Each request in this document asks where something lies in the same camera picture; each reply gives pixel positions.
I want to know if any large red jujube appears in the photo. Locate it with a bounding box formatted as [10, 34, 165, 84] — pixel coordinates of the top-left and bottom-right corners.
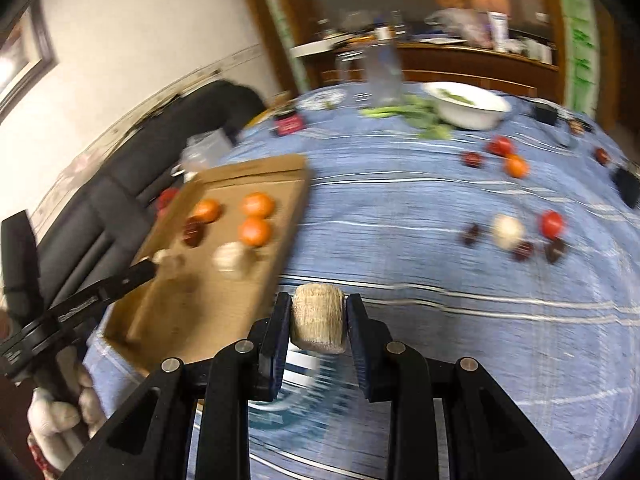
[182, 217, 207, 247]

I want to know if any bamboo wall sticker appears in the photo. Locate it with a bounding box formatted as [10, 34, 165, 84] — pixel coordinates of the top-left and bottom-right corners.
[552, 0, 598, 111]

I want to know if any red plastic bag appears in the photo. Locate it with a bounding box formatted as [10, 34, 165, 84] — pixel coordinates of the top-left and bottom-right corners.
[157, 187, 181, 216]

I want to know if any clear plastic bag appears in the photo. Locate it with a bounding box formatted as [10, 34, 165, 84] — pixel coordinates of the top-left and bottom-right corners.
[180, 130, 233, 176]

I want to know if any white board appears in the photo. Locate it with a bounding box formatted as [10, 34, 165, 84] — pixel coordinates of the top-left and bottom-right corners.
[290, 40, 342, 59]

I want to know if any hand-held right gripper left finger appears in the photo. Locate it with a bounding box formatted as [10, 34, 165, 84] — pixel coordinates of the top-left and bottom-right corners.
[60, 292, 293, 480]

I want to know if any wooden counter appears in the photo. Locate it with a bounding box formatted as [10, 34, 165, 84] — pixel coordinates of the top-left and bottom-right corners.
[320, 42, 560, 98]

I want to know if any cardboard box tray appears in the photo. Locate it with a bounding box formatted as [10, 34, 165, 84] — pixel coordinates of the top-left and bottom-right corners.
[102, 155, 313, 376]

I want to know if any person's left hand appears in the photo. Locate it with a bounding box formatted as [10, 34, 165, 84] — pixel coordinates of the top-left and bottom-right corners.
[27, 350, 107, 466]

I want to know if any white bowl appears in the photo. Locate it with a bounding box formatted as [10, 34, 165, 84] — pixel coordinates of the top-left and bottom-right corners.
[422, 81, 513, 131]

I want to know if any tall white box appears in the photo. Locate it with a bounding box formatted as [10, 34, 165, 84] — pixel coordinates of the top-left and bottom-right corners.
[487, 11, 508, 51]

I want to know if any framed wall picture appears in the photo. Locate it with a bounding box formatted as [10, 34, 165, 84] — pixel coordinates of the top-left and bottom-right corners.
[0, 0, 58, 126]

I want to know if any translucent plastic bag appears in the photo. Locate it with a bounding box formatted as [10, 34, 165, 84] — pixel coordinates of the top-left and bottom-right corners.
[425, 7, 493, 46]

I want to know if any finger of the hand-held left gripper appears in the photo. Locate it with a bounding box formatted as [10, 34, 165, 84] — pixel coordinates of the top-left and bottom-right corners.
[47, 257, 159, 324]

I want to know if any black jar pink label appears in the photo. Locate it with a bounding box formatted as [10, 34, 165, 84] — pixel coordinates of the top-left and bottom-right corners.
[274, 112, 306, 136]

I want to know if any blue plaid tablecloth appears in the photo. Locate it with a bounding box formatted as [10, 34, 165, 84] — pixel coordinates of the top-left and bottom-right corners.
[82, 82, 640, 480]

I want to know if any green leafy vegetable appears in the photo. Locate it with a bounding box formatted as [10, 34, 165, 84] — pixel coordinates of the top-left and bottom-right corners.
[360, 95, 453, 141]

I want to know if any black device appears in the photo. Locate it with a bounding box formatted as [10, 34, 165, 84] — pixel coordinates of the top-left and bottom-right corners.
[612, 167, 640, 211]

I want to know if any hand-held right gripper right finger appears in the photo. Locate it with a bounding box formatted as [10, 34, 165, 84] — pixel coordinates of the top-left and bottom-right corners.
[346, 292, 576, 480]

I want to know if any orange mandarin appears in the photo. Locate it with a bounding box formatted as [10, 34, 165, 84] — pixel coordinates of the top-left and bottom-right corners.
[241, 191, 277, 219]
[192, 198, 223, 224]
[237, 216, 274, 247]
[504, 154, 530, 179]

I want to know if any black sofa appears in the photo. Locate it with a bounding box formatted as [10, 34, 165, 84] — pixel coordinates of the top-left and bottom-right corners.
[0, 80, 266, 321]

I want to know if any black power adapter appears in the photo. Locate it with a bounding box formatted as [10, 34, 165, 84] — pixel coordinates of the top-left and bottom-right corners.
[532, 102, 558, 126]

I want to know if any clear glass pitcher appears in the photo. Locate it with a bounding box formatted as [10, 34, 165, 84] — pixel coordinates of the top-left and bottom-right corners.
[335, 40, 403, 103]

